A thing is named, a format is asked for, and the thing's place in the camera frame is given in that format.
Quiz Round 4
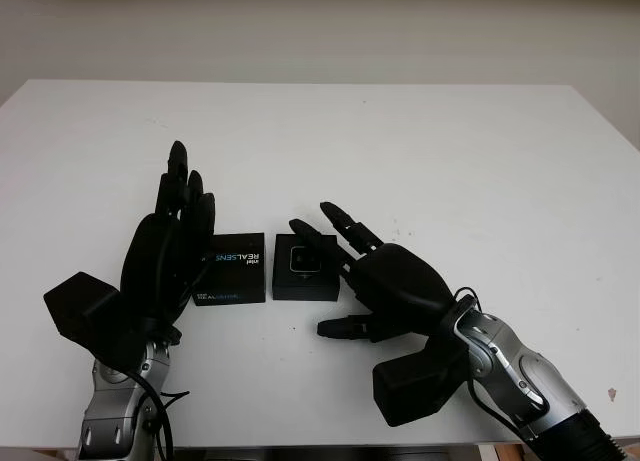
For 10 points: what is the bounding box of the black RealSense box lid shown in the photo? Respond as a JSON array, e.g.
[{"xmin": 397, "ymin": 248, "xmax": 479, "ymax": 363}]
[{"xmin": 192, "ymin": 232, "xmax": 267, "ymax": 307}]

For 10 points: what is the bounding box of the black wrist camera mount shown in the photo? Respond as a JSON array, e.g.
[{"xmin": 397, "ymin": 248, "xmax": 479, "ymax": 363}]
[
  {"xmin": 43, "ymin": 272, "xmax": 132, "ymax": 368},
  {"xmin": 372, "ymin": 330, "xmax": 474, "ymax": 415}
]

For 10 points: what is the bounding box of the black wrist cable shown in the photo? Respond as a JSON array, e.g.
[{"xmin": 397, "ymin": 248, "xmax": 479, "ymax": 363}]
[
  {"xmin": 452, "ymin": 285, "xmax": 532, "ymax": 432},
  {"xmin": 127, "ymin": 365, "xmax": 191, "ymax": 461}
]

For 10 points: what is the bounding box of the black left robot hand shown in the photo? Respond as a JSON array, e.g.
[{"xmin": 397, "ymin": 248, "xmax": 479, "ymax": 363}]
[{"xmin": 118, "ymin": 139, "xmax": 218, "ymax": 352}]

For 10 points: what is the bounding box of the black camera box base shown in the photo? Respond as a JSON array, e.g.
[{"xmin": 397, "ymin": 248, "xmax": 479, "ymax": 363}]
[{"xmin": 272, "ymin": 233, "xmax": 340, "ymax": 303}]

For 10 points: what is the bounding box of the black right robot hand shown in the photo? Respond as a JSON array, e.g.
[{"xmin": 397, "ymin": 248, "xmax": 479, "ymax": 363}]
[{"xmin": 287, "ymin": 199, "xmax": 459, "ymax": 345}]

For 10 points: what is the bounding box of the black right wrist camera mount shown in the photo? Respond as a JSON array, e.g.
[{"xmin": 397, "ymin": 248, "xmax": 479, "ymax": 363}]
[{"xmin": 372, "ymin": 330, "xmax": 474, "ymax": 415}]

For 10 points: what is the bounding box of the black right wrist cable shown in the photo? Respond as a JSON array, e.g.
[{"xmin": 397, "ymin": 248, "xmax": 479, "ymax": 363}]
[{"xmin": 452, "ymin": 285, "xmax": 532, "ymax": 432}]

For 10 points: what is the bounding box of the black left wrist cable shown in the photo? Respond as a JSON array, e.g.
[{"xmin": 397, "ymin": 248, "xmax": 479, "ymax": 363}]
[{"xmin": 127, "ymin": 365, "xmax": 191, "ymax": 461}]

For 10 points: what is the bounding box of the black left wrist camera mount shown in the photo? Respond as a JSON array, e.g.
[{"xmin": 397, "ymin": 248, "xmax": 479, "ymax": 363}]
[{"xmin": 43, "ymin": 272, "xmax": 132, "ymax": 368}]

